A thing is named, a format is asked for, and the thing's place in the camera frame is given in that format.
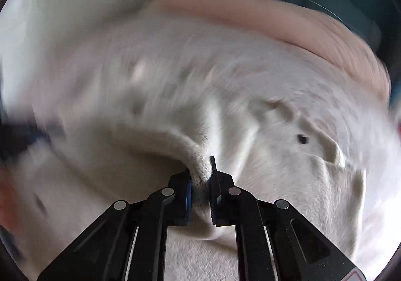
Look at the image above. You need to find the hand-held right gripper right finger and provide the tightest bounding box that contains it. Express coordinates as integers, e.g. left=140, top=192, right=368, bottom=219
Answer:
left=209, top=156, right=368, bottom=281

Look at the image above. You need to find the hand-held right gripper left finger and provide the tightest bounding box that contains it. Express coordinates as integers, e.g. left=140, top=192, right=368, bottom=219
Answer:
left=37, top=170, right=194, bottom=281

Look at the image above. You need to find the white small garment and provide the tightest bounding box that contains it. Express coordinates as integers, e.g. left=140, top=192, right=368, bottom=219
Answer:
left=19, top=14, right=395, bottom=281

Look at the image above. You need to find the pink blanket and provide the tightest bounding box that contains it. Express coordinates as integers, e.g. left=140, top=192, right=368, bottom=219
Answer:
left=150, top=0, right=392, bottom=106

